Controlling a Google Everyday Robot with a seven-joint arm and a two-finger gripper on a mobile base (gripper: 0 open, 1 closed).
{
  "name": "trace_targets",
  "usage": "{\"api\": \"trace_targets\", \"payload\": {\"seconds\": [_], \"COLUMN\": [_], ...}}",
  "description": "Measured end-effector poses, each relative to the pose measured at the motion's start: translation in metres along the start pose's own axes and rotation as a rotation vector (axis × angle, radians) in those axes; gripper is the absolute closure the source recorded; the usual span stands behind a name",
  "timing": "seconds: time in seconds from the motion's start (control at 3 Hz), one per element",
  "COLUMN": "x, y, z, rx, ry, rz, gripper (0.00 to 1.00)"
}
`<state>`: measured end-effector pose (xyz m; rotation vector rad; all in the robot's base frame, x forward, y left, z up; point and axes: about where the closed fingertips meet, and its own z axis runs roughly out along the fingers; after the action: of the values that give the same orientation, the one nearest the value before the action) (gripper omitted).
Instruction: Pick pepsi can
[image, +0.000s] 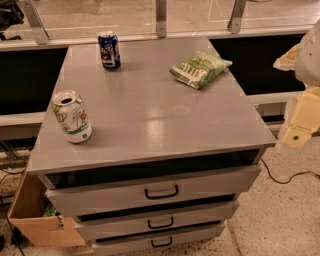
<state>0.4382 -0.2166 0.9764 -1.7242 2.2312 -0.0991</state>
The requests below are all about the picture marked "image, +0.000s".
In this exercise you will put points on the black middle drawer handle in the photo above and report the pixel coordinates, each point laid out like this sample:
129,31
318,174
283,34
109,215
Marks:
160,224

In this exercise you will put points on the wooden side box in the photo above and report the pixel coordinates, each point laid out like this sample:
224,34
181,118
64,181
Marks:
27,213

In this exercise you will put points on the black drawer handle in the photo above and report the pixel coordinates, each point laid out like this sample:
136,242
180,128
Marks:
161,194
160,224
161,242

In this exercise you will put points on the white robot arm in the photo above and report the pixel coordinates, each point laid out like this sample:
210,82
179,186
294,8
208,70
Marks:
304,60

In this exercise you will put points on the grey drawer cabinet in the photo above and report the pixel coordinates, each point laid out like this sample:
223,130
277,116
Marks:
146,124

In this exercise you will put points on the grey drawer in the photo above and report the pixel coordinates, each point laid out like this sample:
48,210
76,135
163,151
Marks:
107,197
142,242
137,223

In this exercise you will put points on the blue pepsi can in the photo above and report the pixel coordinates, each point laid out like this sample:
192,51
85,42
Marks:
109,50

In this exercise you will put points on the metal window post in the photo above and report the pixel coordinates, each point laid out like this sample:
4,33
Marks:
161,18

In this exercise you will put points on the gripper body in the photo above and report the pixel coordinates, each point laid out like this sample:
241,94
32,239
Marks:
309,63

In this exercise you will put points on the bottom grey drawer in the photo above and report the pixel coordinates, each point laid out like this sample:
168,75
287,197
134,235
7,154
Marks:
142,242

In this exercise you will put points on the green chip bag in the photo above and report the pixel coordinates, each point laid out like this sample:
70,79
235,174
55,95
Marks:
199,70

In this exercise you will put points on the green packet in box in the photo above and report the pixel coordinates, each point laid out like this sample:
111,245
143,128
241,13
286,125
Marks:
50,211

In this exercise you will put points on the top grey drawer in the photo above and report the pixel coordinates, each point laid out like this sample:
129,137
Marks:
107,197

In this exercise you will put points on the middle grey drawer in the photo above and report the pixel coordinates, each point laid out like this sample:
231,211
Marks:
137,223

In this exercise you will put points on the black bottom drawer handle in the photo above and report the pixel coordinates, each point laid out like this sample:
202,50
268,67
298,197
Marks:
161,242

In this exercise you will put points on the green white 7up can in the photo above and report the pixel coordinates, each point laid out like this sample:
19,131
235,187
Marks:
68,108

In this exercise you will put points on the black top drawer handle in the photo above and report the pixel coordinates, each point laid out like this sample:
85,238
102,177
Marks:
161,194

